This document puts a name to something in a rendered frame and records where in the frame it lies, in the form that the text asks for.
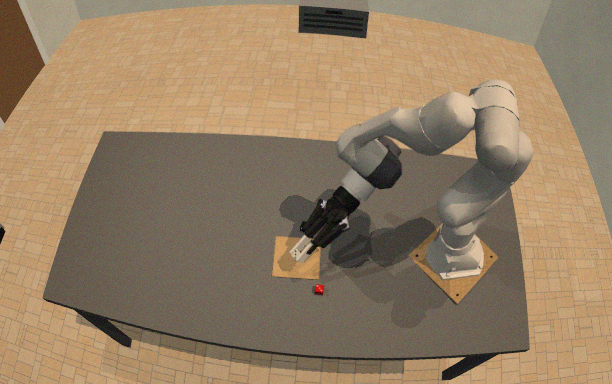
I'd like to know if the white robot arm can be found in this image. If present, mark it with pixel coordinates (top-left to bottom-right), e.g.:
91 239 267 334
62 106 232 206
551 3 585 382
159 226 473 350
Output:
336 79 533 280

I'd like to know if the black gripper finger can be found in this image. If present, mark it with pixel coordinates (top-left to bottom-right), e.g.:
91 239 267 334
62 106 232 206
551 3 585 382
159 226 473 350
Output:
296 210 350 263
290 199 333 254

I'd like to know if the tan square mat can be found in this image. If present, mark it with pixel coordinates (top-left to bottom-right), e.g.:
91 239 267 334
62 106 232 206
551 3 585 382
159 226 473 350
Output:
272 236 321 280

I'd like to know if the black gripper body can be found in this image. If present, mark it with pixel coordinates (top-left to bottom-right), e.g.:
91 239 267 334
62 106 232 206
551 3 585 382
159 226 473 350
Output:
325 186 360 224

